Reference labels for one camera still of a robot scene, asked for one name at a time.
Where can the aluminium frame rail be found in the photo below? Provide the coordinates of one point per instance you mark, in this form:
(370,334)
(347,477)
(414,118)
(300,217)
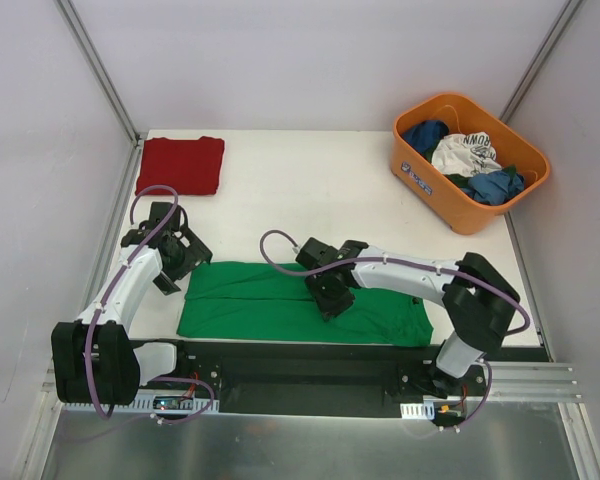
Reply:
(535,382)

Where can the left aluminium post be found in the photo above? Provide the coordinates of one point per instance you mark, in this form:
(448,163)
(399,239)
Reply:
(78,30)

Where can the right aluminium post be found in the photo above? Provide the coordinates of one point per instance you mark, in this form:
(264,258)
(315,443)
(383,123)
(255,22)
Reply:
(558,28)

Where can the white printed t-shirt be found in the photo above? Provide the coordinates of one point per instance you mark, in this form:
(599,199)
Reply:
(466,155)

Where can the white cable duct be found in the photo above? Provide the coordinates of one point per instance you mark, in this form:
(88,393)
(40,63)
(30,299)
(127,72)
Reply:
(170,404)
(418,411)

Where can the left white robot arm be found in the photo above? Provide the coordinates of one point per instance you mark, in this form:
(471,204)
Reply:
(94,360)

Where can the left white cable duct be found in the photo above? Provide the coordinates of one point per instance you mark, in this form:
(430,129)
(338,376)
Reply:
(170,404)

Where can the aluminium post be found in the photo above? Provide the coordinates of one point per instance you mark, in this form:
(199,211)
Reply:
(78,30)
(558,28)

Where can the dark blue t-shirt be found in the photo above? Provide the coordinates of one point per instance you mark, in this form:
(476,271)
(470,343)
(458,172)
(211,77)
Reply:
(426,135)

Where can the right white cable duct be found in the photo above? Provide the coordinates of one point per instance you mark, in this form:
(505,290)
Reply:
(418,411)

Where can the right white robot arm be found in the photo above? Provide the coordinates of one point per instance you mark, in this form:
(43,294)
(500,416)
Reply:
(478,300)

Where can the green t-shirt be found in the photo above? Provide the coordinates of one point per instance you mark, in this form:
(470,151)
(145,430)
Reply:
(252,301)

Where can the orange plastic basket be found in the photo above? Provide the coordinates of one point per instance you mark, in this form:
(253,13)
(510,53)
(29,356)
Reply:
(462,115)

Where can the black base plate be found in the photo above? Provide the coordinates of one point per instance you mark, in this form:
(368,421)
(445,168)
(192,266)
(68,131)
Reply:
(332,401)

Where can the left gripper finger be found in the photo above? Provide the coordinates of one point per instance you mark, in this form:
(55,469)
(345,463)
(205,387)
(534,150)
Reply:
(165,284)
(201,253)

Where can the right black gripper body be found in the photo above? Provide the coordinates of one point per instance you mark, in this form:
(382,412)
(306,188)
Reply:
(331,297)

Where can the folded red t-shirt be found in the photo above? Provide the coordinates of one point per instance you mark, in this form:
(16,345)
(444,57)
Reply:
(190,166)

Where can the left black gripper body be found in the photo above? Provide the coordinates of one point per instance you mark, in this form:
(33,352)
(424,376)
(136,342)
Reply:
(193,252)

